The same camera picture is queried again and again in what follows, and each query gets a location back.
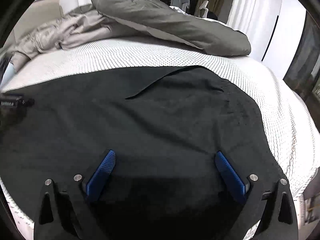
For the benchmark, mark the dark green duvet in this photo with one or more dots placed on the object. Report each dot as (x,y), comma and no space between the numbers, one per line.
(157,19)

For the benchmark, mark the black pants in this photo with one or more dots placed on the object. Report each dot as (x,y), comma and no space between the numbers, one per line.
(165,125)

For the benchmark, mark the white wardrobe door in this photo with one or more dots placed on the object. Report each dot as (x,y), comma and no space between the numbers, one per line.
(277,30)

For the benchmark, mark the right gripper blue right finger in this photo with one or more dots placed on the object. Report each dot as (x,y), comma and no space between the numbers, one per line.
(237,185)

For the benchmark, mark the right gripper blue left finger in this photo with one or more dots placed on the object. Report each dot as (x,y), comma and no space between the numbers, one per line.
(98,172)

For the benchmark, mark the grey crumpled sheet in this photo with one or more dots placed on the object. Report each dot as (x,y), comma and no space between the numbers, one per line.
(80,26)

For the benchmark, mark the white mesh mattress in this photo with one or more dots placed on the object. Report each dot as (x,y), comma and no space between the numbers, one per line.
(291,133)

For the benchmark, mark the light blue pillow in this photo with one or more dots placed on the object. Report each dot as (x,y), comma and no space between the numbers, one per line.
(8,74)

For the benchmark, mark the beige upholstered headboard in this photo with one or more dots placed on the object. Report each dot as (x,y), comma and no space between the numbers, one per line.
(39,12)

